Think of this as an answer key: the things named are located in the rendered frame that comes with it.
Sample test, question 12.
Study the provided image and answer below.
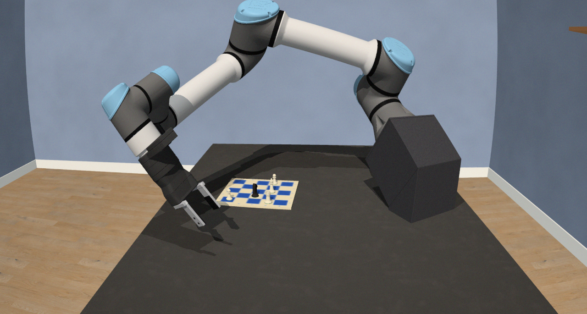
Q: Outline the blue and cream chessboard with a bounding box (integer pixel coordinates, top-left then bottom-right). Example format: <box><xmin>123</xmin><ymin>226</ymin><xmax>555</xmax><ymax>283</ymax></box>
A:
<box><xmin>216</xmin><ymin>178</ymin><xmax>299</xmax><ymax>210</ymax></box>

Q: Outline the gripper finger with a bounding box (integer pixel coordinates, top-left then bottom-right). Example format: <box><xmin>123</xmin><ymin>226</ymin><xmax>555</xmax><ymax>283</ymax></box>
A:
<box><xmin>193</xmin><ymin>182</ymin><xmax>220</xmax><ymax>210</ymax></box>
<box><xmin>174</xmin><ymin>200</ymin><xmax>206</xmax><ymax>227</ymax></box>

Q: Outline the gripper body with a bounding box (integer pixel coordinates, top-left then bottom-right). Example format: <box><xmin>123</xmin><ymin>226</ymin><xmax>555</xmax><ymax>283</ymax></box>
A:
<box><xmin>126</xmin><ymin>121</ymin><xmax>198</xmax><ymax>206</ymax></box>

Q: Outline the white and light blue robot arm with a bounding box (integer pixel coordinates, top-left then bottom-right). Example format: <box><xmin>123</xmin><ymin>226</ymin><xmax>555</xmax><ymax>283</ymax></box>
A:
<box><xmin>101</xmin><ymin>0</ymin><xmax>415</xmax><ymax>142</ymax></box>

